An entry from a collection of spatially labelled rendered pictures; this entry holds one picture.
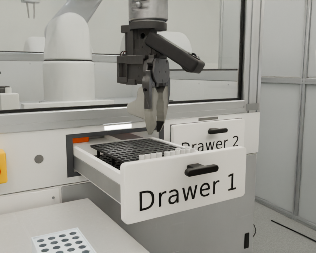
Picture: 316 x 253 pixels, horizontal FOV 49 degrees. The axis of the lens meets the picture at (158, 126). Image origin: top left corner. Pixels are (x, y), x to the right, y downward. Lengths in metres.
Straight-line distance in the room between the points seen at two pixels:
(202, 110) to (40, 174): 0.53
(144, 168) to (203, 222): 0.63
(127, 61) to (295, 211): 2.30
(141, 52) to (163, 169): 0.23
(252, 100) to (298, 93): 1.46
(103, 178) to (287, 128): 2.16
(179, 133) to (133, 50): 0.42
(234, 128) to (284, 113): 1.63
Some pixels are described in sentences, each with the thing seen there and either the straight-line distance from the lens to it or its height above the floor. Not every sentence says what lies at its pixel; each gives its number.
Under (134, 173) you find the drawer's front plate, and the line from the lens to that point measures 0.62.
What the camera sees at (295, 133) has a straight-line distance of 2.73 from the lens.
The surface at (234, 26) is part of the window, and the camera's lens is 1.22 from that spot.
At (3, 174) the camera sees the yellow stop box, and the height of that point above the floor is 0.86.
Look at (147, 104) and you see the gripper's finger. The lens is 0.66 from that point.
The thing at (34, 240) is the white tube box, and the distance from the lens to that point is 0.68.
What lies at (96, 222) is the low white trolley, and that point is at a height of 0.76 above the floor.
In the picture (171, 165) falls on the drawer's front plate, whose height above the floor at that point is 0.91.
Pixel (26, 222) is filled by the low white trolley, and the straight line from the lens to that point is 0.85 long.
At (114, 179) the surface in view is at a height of 0.88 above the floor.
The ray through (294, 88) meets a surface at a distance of 2.72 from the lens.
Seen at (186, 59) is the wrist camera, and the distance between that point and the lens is 0.63.
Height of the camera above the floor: 1.09
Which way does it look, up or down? 9 degrees down
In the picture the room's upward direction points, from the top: straight up
